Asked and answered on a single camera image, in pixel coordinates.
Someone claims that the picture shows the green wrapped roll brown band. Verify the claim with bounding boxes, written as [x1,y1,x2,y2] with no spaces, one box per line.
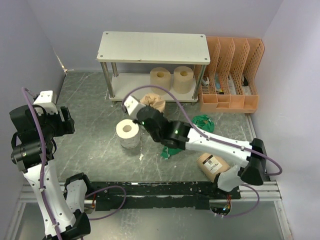
[160,146,183,160]

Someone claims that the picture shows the grey white tape dispenser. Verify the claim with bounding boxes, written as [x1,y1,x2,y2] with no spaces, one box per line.
[201,77,210,87]

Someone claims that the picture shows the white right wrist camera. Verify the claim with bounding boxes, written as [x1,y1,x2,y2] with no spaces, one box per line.
[124,95,146,119]

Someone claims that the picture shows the white two-tier shelf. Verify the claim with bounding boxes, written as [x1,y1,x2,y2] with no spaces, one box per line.
[96,31,210,103]

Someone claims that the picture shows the green paper roll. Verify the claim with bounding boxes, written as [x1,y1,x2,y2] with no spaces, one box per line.
[192,114,215,133]

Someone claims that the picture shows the brown roll with cartoon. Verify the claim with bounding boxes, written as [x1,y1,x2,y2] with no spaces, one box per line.
[140,93,166,113]

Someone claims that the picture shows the white upright paper roll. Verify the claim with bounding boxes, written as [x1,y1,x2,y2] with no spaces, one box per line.
[115,119,141,149]

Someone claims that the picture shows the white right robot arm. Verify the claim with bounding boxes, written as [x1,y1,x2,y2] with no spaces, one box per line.
[128,103,266,199]

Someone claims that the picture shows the blue item in organizer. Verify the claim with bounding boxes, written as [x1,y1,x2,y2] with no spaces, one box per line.
[214,73,222,92]

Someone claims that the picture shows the white packets in organizer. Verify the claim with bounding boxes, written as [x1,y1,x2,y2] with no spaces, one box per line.
[227,76,237,95]

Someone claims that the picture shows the black item in organizer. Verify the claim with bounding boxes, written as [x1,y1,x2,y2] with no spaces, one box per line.
[242,77,249,87]

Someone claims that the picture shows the brown roll white label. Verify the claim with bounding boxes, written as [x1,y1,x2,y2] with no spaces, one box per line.
[196,153,230,182]

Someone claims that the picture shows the orange plastic file organizer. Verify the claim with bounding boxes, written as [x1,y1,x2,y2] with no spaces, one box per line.
[198,36,265,114]

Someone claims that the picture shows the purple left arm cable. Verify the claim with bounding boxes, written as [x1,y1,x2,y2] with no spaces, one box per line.
[21,86,127,240]

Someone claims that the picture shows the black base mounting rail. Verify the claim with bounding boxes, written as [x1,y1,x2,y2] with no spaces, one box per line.
[87,181,241,211]

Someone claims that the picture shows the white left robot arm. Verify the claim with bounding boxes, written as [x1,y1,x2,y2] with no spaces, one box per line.
[9,105,94,240]

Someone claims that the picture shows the tan unwrapped paper roll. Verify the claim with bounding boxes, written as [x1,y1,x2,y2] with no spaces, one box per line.
[172,66,194,94]
[150,67,172,91]

